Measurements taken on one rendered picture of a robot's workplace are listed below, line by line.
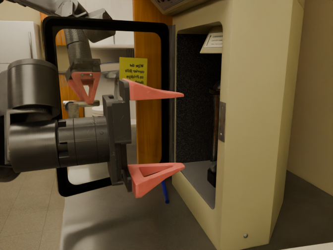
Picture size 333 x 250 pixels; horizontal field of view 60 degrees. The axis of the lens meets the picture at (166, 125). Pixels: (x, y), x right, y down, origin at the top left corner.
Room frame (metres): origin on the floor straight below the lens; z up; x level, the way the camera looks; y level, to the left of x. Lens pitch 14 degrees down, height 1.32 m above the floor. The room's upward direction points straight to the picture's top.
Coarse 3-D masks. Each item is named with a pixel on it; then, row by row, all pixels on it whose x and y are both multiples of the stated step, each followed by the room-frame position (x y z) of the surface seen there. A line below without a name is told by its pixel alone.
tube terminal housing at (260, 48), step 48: (240, 0) 0.48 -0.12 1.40; (288, 0) 0.51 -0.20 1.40; (240, 48) 0.48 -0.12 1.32; (288, 48) 0.51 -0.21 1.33; (240, 96) 0.49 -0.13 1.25; (288, 96) 0.58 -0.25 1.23; (240, 144) 0.49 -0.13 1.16; (288, 144) 0.67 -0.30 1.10; (192, 192) 0.62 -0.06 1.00; (240, 192) 0.49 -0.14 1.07; (240, 240) 0.49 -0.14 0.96
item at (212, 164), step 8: (216, 96) 0.62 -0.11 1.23; (216, 104) 0.62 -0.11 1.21; (216, 112) 0.62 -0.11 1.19; (216, 120) 0.62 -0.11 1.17; (216, 128) 0.62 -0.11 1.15; (216, 136) 0.62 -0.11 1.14; (216, 144) 0.62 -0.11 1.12; (216, 152) 0.61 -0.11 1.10; (216, 160) 0.61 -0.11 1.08; (216, 168) 0.61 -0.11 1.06
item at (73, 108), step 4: (68, 104) 0.61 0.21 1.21; (72, 104) 0.61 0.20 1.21; (76, 104) 0.62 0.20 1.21; (68, 108) 0.61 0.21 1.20; (72, 108) 0.61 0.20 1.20; (76, 108) 0.62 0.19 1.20; (68, 112) 0.61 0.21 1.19; (72, 112) 0.61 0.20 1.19; (76, 112) 0.62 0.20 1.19; (68, 116) 0.61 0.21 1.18; (72, 116) 0.61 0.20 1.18; (76, 116) 0.62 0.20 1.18
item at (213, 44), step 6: (210, 30) 0.64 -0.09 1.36; (216, 30) 0.61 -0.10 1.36; (222, 30) 0.59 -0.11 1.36; (210, 36) 0.62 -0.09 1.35; (216, 36) 0.60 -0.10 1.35; (204, 42) 0.65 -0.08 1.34; (210, 42) 0.61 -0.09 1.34; (216, 42) 0.59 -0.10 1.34; (204, 48) 0.62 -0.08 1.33; (210, 48) 0.60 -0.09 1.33; (216, 48) 0.59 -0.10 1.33
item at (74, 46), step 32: (64, 32) 0.63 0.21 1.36; (96, 32) 0.67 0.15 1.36; (128, 32) 0.71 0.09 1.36; (64, 64) 0.62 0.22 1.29; (96, 64) 0.66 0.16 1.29; (128, 64) 0.71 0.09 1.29; (160, 64) 0.76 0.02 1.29; (64, 96) 0.62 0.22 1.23; (96, 96) 0.66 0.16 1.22; (160, 128) 0.76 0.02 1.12; (128, 160) 0.70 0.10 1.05; (160, 160) 0.76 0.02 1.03
